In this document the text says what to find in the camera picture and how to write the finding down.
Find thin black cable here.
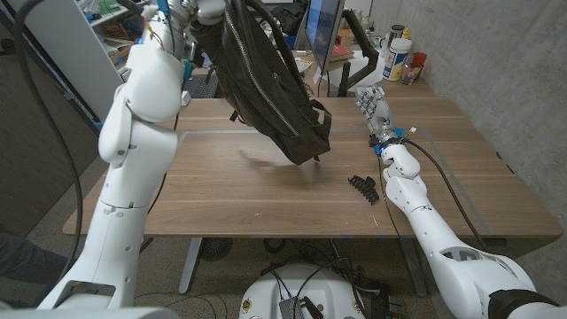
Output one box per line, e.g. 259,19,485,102
374,152,416,268

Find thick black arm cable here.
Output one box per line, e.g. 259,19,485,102
12,0,86,287

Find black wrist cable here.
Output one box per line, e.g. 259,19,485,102
401,138,489,248

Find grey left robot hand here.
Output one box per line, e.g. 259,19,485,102
190,0,228,27

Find white shelf cabinet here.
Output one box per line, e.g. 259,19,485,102
17,0,151,89

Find black lid bottle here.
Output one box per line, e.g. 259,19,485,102
389,23,407,44

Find person leg dark trousers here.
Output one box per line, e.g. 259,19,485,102
0,230,70,307

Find black claw hair clip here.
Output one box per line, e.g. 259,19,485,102
346,175,381,206

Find grey table leg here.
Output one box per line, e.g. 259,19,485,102
400,237,430,299

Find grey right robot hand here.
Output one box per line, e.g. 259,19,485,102
355,84,399,144

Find black computer monitor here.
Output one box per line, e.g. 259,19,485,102
304,0,346,75

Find white table leg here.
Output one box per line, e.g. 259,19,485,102
178,237,204,295

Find red book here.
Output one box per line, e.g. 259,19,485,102
329,43,356,63

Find white wipes canister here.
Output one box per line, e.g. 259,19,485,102
382,37,414,82

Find black laptop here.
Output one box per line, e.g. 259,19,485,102
183,73,221,100

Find black backpack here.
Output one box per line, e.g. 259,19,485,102
190,0,334,167

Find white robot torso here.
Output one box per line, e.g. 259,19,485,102
238,263,369,319

